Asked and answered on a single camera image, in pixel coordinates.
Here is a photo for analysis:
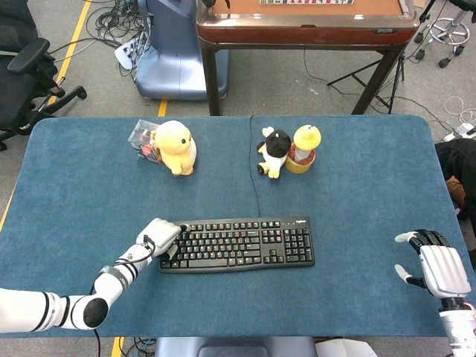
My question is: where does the black and white plush toy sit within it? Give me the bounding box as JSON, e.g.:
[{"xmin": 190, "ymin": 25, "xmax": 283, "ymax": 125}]
[{"xmin": 256, "ymin": 126, "xmax": 293, "ymax": 180}]

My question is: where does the black bag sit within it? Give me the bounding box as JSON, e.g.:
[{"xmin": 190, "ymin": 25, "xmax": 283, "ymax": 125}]
[{"xmin": 434, "ymin": 138, "xmax": 476, "ymax": 220}]

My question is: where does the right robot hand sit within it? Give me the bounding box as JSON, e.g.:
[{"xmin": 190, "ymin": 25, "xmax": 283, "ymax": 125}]
[{"xmin": 393, "ymin": 229, "xmax": 472, "ymax": 300}]

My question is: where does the yellow round container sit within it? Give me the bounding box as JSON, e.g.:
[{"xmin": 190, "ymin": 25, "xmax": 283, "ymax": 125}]
[{"xmin": 285, "ymin": 143, "xmax": 317, "ymax": 174}]

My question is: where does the black office chair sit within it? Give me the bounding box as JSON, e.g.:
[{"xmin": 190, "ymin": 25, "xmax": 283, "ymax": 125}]
[{"xmin": 0, "ymin": 0, "xmax": 89, "ymax": 152}]

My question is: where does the clear plastic box with items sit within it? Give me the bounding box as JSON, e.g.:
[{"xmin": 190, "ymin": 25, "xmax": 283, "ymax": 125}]
[{"xmin": 127, "ymin": 119, "xmax": 163, "ymax": 164}]

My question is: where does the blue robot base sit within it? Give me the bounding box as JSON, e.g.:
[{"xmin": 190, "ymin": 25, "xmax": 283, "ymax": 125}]
[{"xmin": 134, "ymin": 0, "xmax": 230, "ymax": 101}]

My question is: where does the brown mahjong table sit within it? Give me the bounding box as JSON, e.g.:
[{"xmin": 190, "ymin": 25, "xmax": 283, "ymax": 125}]
[{"xmin": 196, "ymin": 0, "xmax": 420, "ymax": 116}]

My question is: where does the tangle of black floor cables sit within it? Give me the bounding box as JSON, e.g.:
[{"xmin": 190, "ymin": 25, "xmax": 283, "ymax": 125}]
[{"xmin": 87, "ymin": 0, "xmax": 149, "ymax": 49}]

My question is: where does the white power strip with plugs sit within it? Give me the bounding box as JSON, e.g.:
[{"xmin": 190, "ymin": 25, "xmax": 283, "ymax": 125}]
[{"xmin": 114, "ymin": 35, "xmax": 149, "ymax": 71}]

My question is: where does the blue table cloth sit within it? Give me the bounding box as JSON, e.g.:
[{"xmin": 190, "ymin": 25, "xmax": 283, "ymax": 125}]
[{"xmin": 0, "ymin": 114, "xmax": 476, "ymax": 338}]

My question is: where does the row of face-up mahjong tiles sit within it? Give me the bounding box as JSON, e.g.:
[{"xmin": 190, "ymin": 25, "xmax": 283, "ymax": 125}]
[{"xmin": 259, "ymin": 0, "xmax": 354, "ymax": 6}]

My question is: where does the black stool chrome base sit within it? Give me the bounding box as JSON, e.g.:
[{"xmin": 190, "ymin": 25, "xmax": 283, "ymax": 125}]
[{"xmin": 414, "ymin": 0, "xmax": 476, "ymax": 70}]

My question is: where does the thin black cable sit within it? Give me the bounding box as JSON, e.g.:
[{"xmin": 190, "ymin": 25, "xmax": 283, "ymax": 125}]
[{"xmin": 248, "ymin": 115, "xmax": 262, "ymax": 219}]

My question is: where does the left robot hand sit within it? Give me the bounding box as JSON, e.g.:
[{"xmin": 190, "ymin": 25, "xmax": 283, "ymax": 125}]
[{"xmin": 135, "ymin": 217, "xmax": 190, "ymax": 261}]

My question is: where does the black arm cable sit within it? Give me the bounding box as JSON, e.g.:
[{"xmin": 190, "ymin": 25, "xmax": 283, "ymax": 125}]
[{"xmin": 90, "ymin": 234, "xmax": 156, "ymax": 357}]

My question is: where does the yellow plush toy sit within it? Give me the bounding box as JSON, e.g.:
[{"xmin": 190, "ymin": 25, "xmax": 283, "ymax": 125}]
[{"xmin": 154, "ymin": 120, "xmax": 198, "ymax": 177}]

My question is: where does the blue-grey robot torso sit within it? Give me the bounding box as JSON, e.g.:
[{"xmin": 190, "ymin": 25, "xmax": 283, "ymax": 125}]
[{"xmin": 155, "ymin": 336, "xmax": 317, "ymax": 357}]

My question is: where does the black Logitech keyboard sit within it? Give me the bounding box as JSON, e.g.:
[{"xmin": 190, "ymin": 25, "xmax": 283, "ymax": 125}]
[{"xmin": 158, "ymin": 216, "xmax": 316, "ymax": 274}]

